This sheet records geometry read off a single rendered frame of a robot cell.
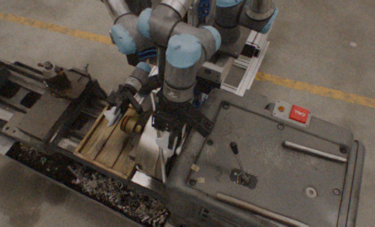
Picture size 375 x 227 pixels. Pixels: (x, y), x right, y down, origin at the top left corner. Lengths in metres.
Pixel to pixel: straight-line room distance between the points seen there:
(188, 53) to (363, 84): 2.68
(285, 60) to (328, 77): 0.43
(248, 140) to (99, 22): 2.66
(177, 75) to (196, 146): 0.39
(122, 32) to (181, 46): 0.50
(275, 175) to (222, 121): 0.26
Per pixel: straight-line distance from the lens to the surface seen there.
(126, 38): 1.06
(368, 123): 2.92
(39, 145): 1.49
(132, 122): 1.17
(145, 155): 1.04
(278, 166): 0.98
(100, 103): 1.57
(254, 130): 1.01
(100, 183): 1.68
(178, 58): 0.60
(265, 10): 1.18
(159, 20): 0.75
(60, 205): 2.37
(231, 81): 2.45
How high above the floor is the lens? 2.13
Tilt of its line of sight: 60 degrees down
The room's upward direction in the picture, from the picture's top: 1 degrees counter-clockwise
